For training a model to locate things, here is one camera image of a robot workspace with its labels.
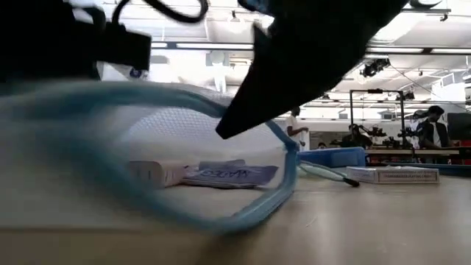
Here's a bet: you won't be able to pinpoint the black ceiling camera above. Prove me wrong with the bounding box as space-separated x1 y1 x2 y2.
359 57 392 78

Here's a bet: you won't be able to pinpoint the white playing cards box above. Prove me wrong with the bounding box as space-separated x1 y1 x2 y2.
345 166 441 185

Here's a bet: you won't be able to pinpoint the blue first aid kit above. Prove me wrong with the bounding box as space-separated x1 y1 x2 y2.
297 146 368 169

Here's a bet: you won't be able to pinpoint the background wooden table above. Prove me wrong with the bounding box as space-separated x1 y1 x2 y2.
366 148 461 157

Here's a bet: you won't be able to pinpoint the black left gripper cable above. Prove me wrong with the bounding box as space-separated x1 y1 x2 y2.
111 0 210 24

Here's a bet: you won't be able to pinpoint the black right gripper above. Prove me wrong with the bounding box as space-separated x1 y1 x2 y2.
216 0 410 141

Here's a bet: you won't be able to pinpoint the black background monitor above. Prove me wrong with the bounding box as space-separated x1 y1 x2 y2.
447 112 471 141

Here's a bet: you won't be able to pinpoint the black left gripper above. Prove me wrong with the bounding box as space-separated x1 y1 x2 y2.
0 0 152 84

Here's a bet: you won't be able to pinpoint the clear packet with green item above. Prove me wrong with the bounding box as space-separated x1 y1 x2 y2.
298 162 361 188

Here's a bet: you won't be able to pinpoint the red crates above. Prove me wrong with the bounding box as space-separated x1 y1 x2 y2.
450 138 471 166

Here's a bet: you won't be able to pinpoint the black background gantry frame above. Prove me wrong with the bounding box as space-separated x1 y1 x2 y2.
348 88 406 152

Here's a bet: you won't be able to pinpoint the pink block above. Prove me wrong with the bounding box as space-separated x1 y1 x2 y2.
127 159 187 189

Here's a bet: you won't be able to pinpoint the long ceiling light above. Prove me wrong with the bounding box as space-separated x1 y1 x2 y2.
150 41 255 51
366 46 425 55

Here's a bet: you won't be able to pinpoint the clear mesh pouch blue zipper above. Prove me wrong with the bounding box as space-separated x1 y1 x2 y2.
0 80 300 236

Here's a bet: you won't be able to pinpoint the purple wipes packet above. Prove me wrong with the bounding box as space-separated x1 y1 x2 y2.
183 159 280 190

